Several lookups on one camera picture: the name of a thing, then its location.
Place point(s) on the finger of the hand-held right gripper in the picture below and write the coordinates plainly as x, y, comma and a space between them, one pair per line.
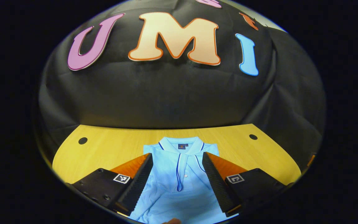
311, 160

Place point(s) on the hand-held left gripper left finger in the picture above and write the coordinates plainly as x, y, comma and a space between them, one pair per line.
138, 186

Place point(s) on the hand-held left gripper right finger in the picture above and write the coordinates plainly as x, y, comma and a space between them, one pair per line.
218, 189

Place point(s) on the light blue T-shirt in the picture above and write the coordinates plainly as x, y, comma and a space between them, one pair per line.
166, 174

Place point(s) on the black backdrop cloth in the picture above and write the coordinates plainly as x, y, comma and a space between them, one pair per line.
166, 93

